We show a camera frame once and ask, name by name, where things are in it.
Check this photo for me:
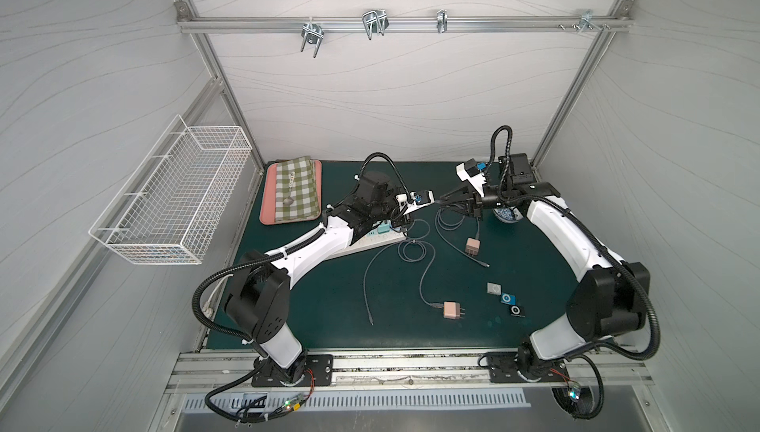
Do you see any white colourful power strip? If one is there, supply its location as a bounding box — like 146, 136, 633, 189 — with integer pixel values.
346, 221, 406, 254

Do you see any silver mp3 player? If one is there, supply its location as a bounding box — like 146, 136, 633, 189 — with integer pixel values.
487, 283, 502, 295

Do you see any pink charger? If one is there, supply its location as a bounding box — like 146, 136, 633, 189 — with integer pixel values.
443, 301, 465, 320
464, 238, 481, 257

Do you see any teal USB charger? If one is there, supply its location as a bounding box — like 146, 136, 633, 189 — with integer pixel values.
377, 222, 391, 234

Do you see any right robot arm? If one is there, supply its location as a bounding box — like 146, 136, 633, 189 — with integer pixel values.
439, 125, 662, 382

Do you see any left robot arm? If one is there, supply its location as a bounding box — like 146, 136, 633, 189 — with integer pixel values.
191, 152, 435, 371

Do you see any blue patterned bowl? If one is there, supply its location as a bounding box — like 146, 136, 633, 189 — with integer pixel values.
493, 206, 524, 224

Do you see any green checkered cloth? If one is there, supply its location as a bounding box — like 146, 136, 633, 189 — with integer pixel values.
275, 156, 317, 222

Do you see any blue mp3 player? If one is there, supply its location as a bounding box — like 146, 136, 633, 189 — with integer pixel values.
501, 293, 517, 305

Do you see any pink tray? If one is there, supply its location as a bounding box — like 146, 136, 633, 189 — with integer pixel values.
259, 160, 323, 225

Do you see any metal crossbar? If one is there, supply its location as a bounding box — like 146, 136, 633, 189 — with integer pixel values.
177, 10, 633, 34

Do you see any spoon with white handle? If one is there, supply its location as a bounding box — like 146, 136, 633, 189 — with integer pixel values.
283, 171, 297, 207

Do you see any white power strip cord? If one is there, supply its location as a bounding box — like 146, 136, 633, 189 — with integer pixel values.
201, 274, 236, 320

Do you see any aluminium front rail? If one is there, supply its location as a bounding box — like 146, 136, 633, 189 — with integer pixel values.
165, 349, 654, 394

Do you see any white wire basket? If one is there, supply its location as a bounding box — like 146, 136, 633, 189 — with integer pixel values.
88, 114, 251, 266

